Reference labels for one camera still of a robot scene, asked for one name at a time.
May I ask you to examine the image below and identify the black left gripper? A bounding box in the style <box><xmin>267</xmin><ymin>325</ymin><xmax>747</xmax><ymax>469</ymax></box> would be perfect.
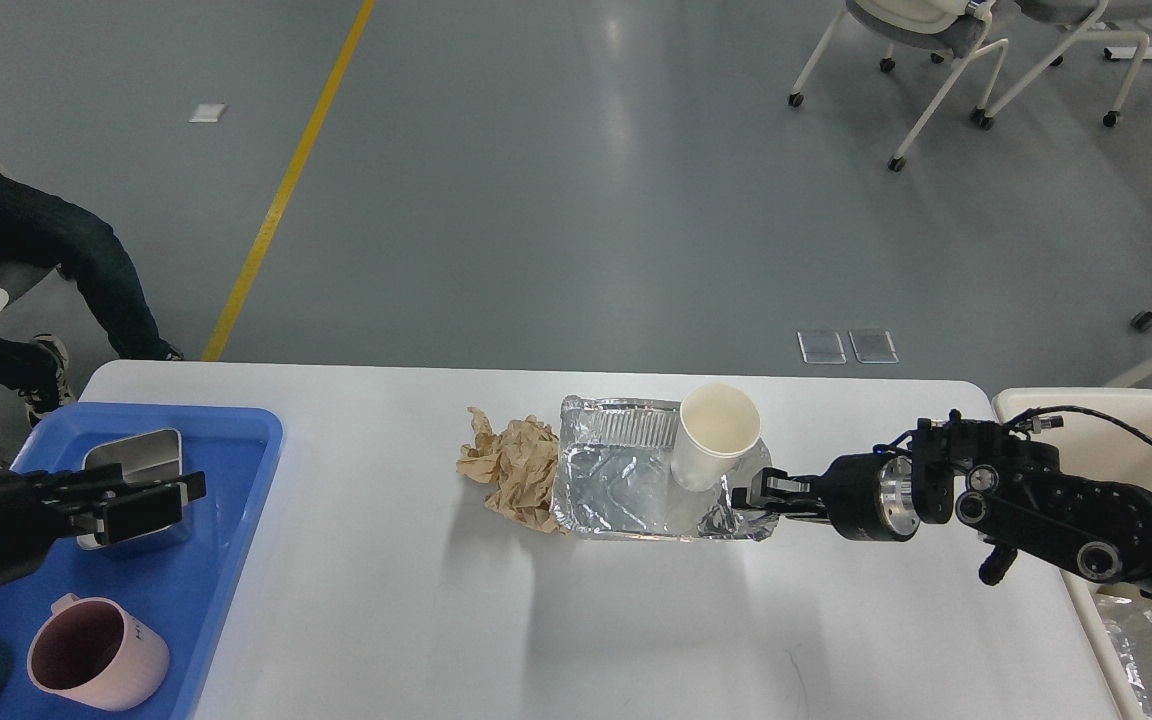
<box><xmin>0</xmin><ymin>464</ymin><xmax>207</xmax><ymax>585</ymax></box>

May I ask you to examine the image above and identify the pink mug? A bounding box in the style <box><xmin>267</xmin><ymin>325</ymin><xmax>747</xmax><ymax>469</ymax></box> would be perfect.
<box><xmin>26</xmin><ymin>593</ymin><xmax>172</xmax><ymax>712</ymax></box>

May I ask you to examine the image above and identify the aluminium foil tray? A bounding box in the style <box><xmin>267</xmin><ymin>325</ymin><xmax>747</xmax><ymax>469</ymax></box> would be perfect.
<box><xmin>550</xmin><ymin>395</ymin><xmax>780</xmax><ymax>541</ymax></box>

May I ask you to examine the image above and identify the cream paper cup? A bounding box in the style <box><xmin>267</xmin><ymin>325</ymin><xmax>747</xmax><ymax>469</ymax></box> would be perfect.
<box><xmin>670</xmin><ymin>382</ymin><xmax>761</xmax><ymax>492</ymax></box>

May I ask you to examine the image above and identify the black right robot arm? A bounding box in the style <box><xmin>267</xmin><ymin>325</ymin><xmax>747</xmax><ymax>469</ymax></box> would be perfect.
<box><xmin>730</xmin><ymin>406</ymin><xmax>1152</xmax><ymax>600</ymax></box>

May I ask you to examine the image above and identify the white chair right background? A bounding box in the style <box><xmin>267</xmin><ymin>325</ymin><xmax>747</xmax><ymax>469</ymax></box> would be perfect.
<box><xmin>971</xmin><ymin>0</ymin><xmax>1152</xmax><ymax>131</ymax></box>

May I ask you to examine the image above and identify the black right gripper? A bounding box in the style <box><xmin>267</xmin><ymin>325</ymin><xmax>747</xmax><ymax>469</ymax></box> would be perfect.
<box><xmin>732</xmin><ymin>454</ymin><xmax>922</xmax><ymax>541</ymax></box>

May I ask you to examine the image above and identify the white chair with grey seat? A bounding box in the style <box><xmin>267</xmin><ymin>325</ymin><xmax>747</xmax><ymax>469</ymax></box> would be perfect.
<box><xmin>786</xmin><ymin>1</ymin><xmax>1009</xmax><ymax>173</ymax></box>

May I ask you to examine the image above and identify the blue plastic tray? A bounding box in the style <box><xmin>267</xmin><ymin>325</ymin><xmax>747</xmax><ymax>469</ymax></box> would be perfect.
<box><xmin>0</xmin><ymin>402</ymin><xmax>283</xmax><ymax>719</ymax></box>

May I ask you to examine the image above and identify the person in beige sweater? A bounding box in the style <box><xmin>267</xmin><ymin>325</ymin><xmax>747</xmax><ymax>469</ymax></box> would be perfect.
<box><xmin>0</xmin><ymin>169</ymin><xmax>182</xmax><ymax>425</ymax></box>

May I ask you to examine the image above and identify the beige plastic bin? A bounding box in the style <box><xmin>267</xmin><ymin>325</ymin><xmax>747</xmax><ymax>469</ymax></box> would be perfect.
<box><xmin>993</xmin><ymin>388</ymin><xmax>1152</xmax><ymax>719</ymax></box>

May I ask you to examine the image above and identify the foil tray inside bin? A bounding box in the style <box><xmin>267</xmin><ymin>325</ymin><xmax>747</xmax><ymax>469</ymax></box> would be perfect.
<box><xmin>1093</xmin><ymin>594</ymin><xmax>1152</xmax><ymax>719</ymax></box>

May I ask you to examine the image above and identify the brown paper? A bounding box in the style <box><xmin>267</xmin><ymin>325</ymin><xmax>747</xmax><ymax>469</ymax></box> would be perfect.
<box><xmin>456</xmin><ymin>407</ymin><xmax>567</xmax><ymax>535</ymax></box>

